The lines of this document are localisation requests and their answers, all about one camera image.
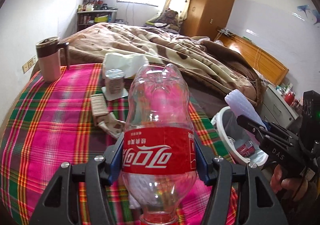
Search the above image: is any white round trash bin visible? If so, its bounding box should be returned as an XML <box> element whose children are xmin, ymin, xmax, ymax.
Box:
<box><xmin>211</xmin><ymin>107</ymin><xmax>268</xmax><ymax>168</ymax></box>

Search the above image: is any red cartoon drink can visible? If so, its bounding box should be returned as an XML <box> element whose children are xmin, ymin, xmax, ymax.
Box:
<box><xmin>236</xmin><ymin>140</ymin><xmax>255</xmax><ymax>157</ymax></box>

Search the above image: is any person's right hand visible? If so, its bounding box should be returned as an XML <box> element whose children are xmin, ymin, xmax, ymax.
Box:
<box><xmin>270</xmin><ymin>165</ymin><xmax>308</xmax><ymax>201</ymax></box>

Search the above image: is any white foam sheet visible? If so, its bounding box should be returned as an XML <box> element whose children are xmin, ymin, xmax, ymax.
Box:
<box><xmin>225</xmin><ymin>89</ymin><xmax>266</xmax><ymax>128</ymax></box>

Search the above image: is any white yogurt cup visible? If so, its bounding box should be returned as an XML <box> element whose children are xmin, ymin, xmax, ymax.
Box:
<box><xmin>101</xmin><ymin>69</ymin><xmax>128</xmax><ymax>101</ymax></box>

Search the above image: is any wooden headboard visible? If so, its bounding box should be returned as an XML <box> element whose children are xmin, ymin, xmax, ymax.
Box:
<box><xmin>215</xmin><ymin>33</ymin><xmax>289</xmax><ymax>85</ymax></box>

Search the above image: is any brown patterned fleece blanket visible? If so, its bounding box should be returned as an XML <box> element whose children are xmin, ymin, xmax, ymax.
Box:
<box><xmin>64</xmin><ymin>23</ymin><xmax>264</xmax><ymax>107</ymax></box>

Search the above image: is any pink brown travel mug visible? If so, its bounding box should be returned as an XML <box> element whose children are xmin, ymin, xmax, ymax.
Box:
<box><xmin>36</xmin><ymin>37</ymin><xmax>70</xmax><ymax>83</ymax></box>

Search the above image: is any brown teddy bear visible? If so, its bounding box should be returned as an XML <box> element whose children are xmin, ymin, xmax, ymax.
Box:
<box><xmin>156</xmin><ymin>9</ymin><xmax>180</xmax><ymax>31</ymax></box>

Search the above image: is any clear cola plastic bottle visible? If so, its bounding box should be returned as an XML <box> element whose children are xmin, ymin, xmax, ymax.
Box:
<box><xmin>121</xmin><ymin>64</ymin><xmax>197</xmax><ymax>224</ymax></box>

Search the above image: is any small beige printed box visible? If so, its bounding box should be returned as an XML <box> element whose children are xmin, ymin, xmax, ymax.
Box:
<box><xmin>90</xmin><ymin>94</ymin><xmax>109</xmax><ymax>126</ymax></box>

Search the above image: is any wooden wardrobe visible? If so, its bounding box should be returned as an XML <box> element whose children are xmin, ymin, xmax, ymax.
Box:
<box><xmin>180</xmin><ymin>0</ymin><xmax>235</xmax><ymax>40</ymax></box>

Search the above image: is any red cup on cabinet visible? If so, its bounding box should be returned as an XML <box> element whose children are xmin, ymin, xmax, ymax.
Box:
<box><xmin>284</xmin><ymin>91</ymin><xmax>295</xmax><ymax>106</ymax></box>

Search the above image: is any pink plaid blanket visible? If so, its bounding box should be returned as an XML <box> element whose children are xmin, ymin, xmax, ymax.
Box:
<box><xmin>1</xmin><ymin>63</ymin><xmax>234</xmax><ymax>224</ymax></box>

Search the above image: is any grey bedside drawer cabinet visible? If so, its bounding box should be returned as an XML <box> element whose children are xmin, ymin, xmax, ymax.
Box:
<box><xmin>259</xmin><ymin>84</ymin><xmax>299</xmax><ymax>128</ymax></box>

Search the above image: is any cluttered wall shelf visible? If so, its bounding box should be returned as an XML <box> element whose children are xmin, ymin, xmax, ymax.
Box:
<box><xmin>76</xmin><ymin>0</ymin><xmax>118</xmax><ymax>31</ymax></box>

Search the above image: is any yellow tissue pack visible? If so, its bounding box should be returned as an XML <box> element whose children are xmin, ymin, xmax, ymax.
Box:
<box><xmin>102</xmin><ymin>52</ymin><xmax>149</xmax><ymax>78</ymax></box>

